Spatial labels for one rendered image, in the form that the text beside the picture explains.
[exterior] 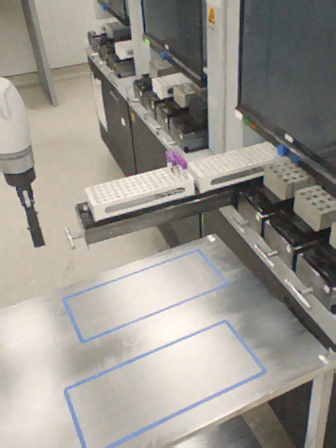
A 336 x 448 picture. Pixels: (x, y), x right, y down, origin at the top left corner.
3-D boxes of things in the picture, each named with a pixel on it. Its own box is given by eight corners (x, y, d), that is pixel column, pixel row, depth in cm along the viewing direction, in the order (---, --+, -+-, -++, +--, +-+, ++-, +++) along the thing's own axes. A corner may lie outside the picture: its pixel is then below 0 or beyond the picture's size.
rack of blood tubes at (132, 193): (182, 181, 151) (181, 163, 147) (195, 197, 143) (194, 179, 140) (87, 206, 144) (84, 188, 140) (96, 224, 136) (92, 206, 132)
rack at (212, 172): (274, 157, 159) (275, 139, 155) (291, 171, 151) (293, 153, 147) (188, 180, 151) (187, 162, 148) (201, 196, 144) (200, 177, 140)
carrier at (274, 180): (291, 201, 135) (293, 182, 132) (284, 203, 135) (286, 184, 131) (269, 181, 144) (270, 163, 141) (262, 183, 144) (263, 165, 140)
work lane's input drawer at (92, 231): (279, 170, 165) (281, 146, 160) (303, 190, 154) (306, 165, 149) (63, 229, 147) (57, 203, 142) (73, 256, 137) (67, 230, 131)
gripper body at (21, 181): (35, 171, 122) (43, 202, 127) (30, 156, 129) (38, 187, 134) (3, 178, 120) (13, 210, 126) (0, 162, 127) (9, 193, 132)
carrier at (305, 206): (326, 232, 123) (329, 212, 120) (318, 234, 123) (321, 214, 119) (299, 208, 132) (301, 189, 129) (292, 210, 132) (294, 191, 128)
